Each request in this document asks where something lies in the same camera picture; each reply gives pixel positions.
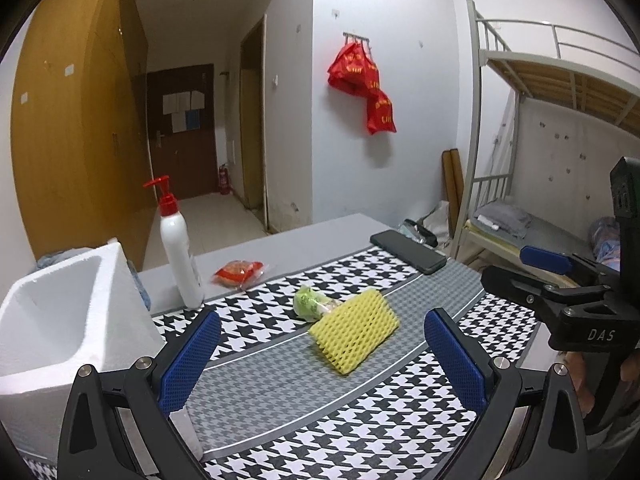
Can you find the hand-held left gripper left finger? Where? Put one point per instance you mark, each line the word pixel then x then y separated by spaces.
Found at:
pixel 187 360

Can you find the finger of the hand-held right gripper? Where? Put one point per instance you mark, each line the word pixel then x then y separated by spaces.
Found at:
pixel 510 282
pixel 545 257

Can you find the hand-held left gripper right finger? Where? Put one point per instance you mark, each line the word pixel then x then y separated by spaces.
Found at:
pixel 457 360

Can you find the yellow foam net sleeve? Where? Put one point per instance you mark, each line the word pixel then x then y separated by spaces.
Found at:
pixel 352 332

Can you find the white foam box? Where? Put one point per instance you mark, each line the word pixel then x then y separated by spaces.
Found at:
pixel 55 320

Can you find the person's right forearm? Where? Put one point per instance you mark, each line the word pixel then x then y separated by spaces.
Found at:
pixel 622 445

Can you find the person's right hand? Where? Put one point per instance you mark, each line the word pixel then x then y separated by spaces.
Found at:
pixel 577 375

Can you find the grey folded clothes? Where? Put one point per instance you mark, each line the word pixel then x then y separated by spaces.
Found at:
pixel 505 217

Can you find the white bag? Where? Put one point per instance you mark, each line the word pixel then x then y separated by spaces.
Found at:
pixel 440 220

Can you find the red snack packet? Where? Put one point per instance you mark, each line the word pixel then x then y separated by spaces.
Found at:
pixel 237 272

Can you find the black smartphone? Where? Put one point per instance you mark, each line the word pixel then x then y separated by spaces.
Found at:
pixel 410 252

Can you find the white pump bottle red cap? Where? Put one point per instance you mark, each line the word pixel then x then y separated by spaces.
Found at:
pixel 177 250

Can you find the wooden boards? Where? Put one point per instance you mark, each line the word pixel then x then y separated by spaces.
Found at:
pixel 451 185

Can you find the green plastic bag roll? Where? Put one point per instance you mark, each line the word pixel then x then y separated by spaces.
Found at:
pixel 312 302

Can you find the houndstooth table mat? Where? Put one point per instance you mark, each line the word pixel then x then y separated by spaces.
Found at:
pixel 325 410

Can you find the metal bunk bed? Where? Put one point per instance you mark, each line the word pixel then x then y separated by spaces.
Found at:
pixel 540 85

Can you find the red fire extinguisher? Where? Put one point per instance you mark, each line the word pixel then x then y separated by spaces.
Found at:
pixel 224 180

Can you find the brown entrance door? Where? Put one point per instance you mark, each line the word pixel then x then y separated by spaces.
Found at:
pixel 190 160

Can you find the small red plastic bag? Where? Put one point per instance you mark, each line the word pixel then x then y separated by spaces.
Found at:
pixel 381 112

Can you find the blue paper notice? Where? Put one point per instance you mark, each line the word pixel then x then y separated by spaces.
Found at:
pixel 192 121

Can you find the wooden wardrobe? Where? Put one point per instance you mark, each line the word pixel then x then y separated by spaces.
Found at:
pixel 80 135

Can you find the white paper notices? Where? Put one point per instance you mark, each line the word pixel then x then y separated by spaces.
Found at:
pixel 182 102

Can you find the large red plastic bag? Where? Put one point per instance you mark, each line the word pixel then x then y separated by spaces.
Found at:
pixel 352 70

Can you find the side door frame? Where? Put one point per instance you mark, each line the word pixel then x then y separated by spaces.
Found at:
pixel 252 120

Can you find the metal wall hook rack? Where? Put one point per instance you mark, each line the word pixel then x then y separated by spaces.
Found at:
pixel 357 38

